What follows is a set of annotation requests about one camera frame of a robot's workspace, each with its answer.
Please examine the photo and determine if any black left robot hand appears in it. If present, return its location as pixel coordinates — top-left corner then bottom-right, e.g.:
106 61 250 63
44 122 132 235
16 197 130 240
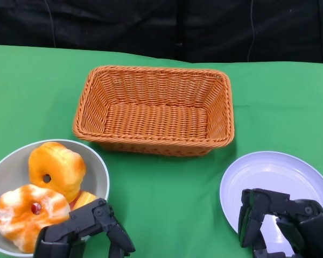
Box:
33 198 137 258

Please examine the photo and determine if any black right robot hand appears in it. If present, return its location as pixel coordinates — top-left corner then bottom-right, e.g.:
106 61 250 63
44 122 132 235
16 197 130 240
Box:
238 188 323 258

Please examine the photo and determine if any pink yellow striped cake slice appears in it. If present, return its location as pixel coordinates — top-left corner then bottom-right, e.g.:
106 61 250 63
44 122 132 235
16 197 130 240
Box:
69 189 98 211

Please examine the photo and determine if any orange white striped ring bread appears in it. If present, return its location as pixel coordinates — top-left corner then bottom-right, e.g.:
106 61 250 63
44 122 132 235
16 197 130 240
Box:
0 184 71 254

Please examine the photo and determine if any plain golden ring bread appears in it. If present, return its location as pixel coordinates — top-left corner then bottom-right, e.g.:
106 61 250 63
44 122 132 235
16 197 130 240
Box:
28 141 87 203

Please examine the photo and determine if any pale grey-green ceramic bowl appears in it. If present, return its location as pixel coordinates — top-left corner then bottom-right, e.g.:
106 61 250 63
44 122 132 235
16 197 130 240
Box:
0 139 110 258

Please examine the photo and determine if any white round plate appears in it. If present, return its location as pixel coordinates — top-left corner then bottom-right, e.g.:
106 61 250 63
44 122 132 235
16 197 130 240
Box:
220 151 323 255

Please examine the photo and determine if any orange wicker basket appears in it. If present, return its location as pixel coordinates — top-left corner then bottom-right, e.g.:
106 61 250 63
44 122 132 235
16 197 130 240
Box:
72 65 235 157

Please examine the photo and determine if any green tablecloth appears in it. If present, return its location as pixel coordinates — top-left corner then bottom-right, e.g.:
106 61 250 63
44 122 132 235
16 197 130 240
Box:
0 44 323 258

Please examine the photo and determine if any black backdrop curtain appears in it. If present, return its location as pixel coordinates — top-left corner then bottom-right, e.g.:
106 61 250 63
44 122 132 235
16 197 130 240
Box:
0 0 323 65

